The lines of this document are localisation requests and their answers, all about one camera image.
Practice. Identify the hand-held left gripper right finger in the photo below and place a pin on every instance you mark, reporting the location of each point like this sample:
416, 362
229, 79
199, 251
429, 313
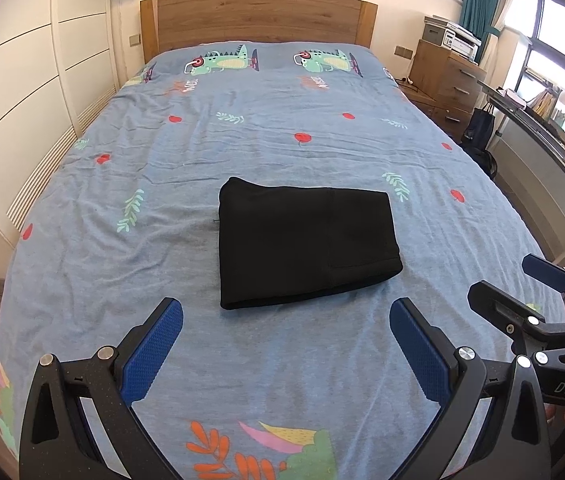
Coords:
420, 355

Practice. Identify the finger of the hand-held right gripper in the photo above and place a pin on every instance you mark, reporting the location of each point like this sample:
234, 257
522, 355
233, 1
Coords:
499, 302
544, 271

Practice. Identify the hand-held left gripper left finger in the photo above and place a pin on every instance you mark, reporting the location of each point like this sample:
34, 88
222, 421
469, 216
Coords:
157, 350

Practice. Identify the black pants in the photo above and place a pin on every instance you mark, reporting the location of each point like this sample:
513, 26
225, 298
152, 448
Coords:
307, 240

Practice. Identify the dark-edged desk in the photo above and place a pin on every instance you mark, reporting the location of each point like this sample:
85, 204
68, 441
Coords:
552, 146

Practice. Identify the black bag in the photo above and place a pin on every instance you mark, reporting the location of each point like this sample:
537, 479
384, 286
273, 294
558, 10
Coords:
479, 127

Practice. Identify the upright folders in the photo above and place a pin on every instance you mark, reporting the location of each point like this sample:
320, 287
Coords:
544, 105

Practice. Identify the pink book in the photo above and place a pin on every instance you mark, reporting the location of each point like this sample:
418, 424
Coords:
512, 98

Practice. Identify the wooden dresser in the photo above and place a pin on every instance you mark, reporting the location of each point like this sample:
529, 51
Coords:
447, 80

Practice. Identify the white printer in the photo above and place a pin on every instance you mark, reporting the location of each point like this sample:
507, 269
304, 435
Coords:
462, 42

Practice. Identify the window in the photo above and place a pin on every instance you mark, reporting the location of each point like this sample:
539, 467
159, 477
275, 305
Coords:
562, 25

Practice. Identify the blue printed bedsheet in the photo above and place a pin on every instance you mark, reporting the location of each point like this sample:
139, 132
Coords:
262, 125

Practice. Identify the wooden headboard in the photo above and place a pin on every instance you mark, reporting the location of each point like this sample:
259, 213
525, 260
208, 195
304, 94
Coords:
262, 15

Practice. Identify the wall switch plate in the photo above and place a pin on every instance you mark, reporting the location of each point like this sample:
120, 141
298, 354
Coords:
134, 39
403, 51

